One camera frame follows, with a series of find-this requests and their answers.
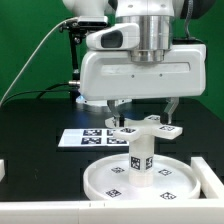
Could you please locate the white marker sheet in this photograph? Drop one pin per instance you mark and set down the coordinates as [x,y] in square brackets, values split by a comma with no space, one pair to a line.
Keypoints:
[89,138]

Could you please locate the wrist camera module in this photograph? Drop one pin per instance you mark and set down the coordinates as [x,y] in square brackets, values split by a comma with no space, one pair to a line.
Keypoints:
[122,36]

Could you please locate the white cross-shaped table base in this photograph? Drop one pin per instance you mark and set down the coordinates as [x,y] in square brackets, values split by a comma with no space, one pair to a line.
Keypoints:
[134,129]

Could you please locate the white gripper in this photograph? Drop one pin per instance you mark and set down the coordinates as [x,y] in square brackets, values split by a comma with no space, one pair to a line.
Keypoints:
[112,75]

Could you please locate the white L-shaped border fence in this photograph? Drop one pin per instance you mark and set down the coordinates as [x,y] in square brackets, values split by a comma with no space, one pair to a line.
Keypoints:
[209,210]

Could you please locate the white round table top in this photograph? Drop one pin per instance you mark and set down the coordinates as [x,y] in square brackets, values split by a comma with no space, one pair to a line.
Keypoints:
[111,178]

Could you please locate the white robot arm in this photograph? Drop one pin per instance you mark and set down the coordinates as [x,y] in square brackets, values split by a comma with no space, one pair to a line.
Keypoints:
[139,49]

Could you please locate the black camera on stand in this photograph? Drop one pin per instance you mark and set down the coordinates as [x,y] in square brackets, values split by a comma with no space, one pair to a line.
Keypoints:
[78,28]

